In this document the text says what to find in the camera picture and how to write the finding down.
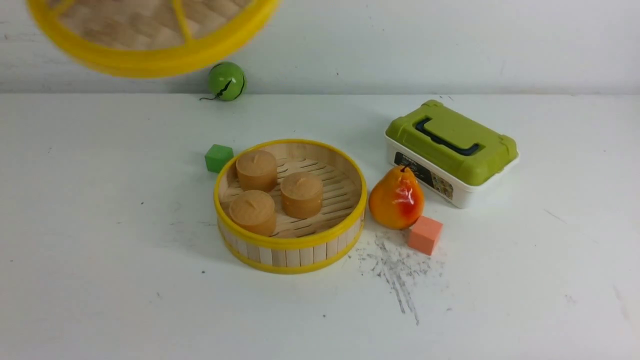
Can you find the yellow rimmed bamboo steamer lid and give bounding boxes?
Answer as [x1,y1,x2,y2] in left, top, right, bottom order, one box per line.
[26,0,279,79]

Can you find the yellow rimmed bamboo steamer basket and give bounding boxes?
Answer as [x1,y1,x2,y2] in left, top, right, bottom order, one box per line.
[213,138,367,275]

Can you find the brown bun right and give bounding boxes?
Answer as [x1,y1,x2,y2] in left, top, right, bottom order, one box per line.
[280,171,323,219]

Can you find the brown bun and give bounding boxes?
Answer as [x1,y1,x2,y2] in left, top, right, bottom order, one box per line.
[280,171,323,219]
[235,150,278,193]
[228,190,276,237]

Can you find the brown bun rear left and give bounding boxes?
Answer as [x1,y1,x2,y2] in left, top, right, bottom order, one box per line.
[235,150,278,193]

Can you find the brown bun front left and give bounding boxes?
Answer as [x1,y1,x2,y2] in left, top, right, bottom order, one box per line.
[228,190,276,237]

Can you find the orange yellow toy pear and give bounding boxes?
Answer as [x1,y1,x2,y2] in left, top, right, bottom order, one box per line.
[368,165,425,230]

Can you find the green cube block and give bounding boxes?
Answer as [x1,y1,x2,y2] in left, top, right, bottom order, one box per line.
[205,144,234,173]

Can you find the salmon pink cube block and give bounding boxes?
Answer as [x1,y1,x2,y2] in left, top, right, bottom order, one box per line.
[407,216,444,256]

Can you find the green lidded white storage box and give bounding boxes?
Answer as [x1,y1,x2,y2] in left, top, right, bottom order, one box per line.
[385,99,520,208]

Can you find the green toy watermelon ball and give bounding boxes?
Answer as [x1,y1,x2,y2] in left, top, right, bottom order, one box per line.
[199,61,247,101]

